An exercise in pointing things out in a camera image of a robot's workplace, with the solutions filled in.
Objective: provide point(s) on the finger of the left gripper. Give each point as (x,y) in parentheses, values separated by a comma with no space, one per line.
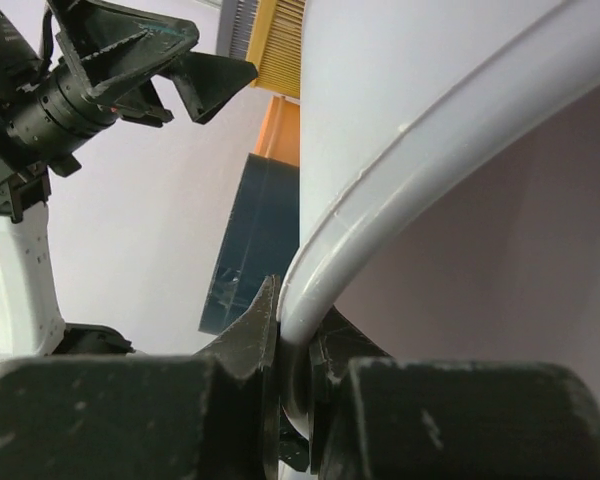
(112,49)
(206,83)

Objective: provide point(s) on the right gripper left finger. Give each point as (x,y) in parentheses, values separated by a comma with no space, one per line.
(210,415)

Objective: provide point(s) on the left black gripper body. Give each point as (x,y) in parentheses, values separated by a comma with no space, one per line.
(58,117)

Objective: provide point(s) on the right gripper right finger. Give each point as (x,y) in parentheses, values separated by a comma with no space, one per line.
(373,416)

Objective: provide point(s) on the black cylindrical bin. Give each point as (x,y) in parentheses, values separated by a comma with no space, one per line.
(260,239)

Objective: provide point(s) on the grey round bin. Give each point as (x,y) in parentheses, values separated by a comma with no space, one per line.
(400,102)

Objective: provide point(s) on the grey slatted basket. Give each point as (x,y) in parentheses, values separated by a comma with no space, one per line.
(235,27)

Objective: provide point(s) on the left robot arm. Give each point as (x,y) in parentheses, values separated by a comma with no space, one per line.
(31,324)

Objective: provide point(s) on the yellow slatted basket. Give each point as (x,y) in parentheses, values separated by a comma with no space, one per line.
(275,46)

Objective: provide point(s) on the orange round bin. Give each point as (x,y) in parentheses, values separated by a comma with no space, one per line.
(279,136)

